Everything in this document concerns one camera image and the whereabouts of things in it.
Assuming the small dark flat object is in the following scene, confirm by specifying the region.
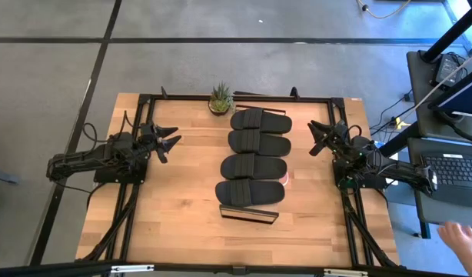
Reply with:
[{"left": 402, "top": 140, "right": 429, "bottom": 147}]
[{"left": 0, "top": 171, "right": 21, "bottom": 186}]

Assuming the black rubber slide sandal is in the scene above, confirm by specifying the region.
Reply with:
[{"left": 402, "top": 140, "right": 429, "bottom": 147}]
[
  {"left": 214, "top": 179, "right": 286, "bottom": 207},
  {"left": 229, "top": 108, "right": 294, "bottom": 135},
  {"left": 219, "top": 152, "right": 288, "bottom": 181},
  {"left": 227, "top": 128, "right": 292, "bottom": 158}
]

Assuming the black keyboard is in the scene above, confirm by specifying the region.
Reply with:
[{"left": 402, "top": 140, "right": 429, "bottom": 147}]
[{"left": 420, "top": 152, "right": 472, "bottom": 209}]

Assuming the grey keyboard desk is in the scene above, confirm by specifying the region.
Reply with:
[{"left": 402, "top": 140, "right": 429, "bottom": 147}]
[{"left": 407, "top": 136, "right": 472, "bottom": 239}]

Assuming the succulent plant in dark pot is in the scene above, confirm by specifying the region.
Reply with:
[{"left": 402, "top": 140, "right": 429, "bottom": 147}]
[{"left": 207, "top": 81, "right": 237, "bottom": 117}]

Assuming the wooden shelf with black frame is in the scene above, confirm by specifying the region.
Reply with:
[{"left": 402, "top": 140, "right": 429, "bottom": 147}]
[{"left": 219, "top": 104, "right": 294, "bottom": 225}]

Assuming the black crossbar with silver brackets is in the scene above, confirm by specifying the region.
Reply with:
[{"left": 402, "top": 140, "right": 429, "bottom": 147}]
[{"left": 0, "top": 260, "right": 472, "bottom": 277}]

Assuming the grey monitor desk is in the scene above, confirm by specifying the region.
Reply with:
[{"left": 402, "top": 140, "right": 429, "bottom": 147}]
[{"left": 406, "top": 49, "right": 472, "bottom": 142}]

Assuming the black aluminium rig frame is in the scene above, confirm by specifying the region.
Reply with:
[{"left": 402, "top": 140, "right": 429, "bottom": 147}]
[{"left": 75, "top": 86, "right": 401, "bottom": 270}]

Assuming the dark monitor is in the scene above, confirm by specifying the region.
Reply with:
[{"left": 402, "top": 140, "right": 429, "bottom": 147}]
[{"left": 427, "top": 65, "right": 472, "bottom": 117}]

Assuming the person's hand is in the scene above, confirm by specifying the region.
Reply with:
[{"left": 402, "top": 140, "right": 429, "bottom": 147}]
[{"left": 437, "top": 222, "right": 472, "bottom": 263}]

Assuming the black slanted post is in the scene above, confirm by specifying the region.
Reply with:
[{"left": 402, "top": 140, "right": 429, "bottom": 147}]
[{"left": 420, "top": 0, "right": 472, "bottom": 63}]

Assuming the black diagonal support beam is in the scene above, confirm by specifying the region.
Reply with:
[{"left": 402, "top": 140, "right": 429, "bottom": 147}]
[{"left": 378, "top": 122, "right": 421, "bottom": 158}]

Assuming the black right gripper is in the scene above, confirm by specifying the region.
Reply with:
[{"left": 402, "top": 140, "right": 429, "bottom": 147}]
[{"left": 307, "top": 119, "right": 354, "bottom": 157}]

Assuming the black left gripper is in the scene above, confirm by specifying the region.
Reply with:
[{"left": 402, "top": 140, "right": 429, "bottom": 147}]
[{"left": 137, "top": 122, "right": 182, "bottom": 165}]

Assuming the yellow cable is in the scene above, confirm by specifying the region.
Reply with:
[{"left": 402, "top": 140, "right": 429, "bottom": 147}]
[{"left": 355, "top": 0, "right": 413, "bottom": 20}]

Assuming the black power adapter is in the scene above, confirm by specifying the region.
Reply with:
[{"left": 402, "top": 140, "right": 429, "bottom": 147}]
[{"left": 434, "top": 53, "right": 463, "bottom": 88}]

